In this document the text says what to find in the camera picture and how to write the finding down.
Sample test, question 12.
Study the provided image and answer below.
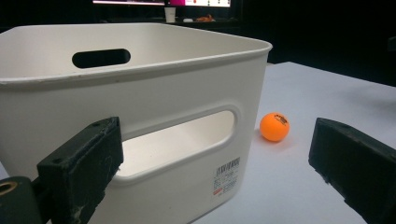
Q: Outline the orange object on desk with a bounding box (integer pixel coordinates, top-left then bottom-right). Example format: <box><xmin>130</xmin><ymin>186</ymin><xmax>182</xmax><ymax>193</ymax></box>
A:
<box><xmin>195</xmin><ymin>14</ymin><xmax>216</xmax><ymax>23</ymax></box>

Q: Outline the computer monitor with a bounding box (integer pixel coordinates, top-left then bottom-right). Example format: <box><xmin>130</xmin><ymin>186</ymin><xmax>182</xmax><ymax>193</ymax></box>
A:
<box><xmin>92</xmin><ymin>0</ymin><xmax>232</xmax><ymax>8</ymax></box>

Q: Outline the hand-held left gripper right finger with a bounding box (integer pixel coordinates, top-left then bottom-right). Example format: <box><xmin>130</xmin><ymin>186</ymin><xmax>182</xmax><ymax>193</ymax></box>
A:
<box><xmin>308</xmin><ymin>117</ymin><xmax>396</xmax><ymax>224</ymax></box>

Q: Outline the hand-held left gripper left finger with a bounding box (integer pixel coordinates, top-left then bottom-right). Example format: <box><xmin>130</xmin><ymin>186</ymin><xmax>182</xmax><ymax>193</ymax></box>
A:
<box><xmin>36</xmin><ymin>116</ymin><xmax>124</xmax><ymax>224</ymax></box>

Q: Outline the orange ping pong ball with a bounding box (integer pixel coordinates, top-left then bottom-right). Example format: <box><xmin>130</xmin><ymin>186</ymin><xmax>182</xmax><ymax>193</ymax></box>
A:
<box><xmin>259</xmin><ymin>112</ymin><xmax>290</xmax><ymax>143</ymax></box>

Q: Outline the white paper cup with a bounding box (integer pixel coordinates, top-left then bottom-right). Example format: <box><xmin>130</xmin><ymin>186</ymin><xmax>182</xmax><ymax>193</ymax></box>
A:
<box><xmin>163</xmin><ymin>7</ymin><xmax>177</xmax><ymax>23</ymax></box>

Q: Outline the white plastic storage bin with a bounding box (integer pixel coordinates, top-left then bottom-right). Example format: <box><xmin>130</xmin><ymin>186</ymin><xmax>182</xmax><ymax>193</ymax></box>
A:
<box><xmin>0</xmin><ymin>22</ymin><xmax>274</xmax><ymax>224</ymax></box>

